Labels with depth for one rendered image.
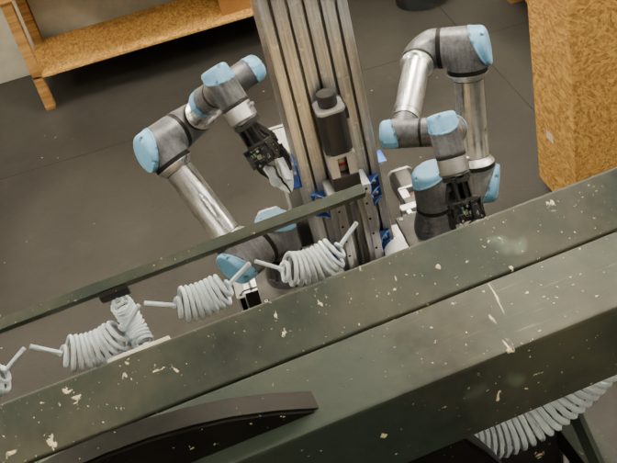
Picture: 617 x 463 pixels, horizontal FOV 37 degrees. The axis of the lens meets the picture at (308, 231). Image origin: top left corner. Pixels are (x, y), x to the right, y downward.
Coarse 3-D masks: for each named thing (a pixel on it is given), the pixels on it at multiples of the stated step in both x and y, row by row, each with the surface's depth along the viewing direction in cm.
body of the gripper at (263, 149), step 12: (252, 120) 226; (240, 132) 224; (252, 132) 226; (252, 144) 225; (264, 144) 224; (276, 144) 230; (252, 156) 227; (264, 156) 225; (276, 156) 225; (252, 168) 226
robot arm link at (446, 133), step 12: (432, 120) 221; (444, 120) 220; (456, 120) 222; (432, 132) 222; (444, 132) 220; (456, 132) 221; (432, 144) 224; (444, 144) 221; (456, 144) 221; (444, 156) 222; (456, 156) 222
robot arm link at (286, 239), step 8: (256, 216) 277; (264, 216) 277; (272, 216) 276; (272, 232) 272; (280, 232) 273; (288, 232) 274; (296, 232) 278; (272, 240) 272; (280, 240) 273; (288, 240) 275; (296, 240) 278; (280, 248) 274; (288, 248) 277; (296, 248) 279; (280, 256) 278; (288, 256) 278
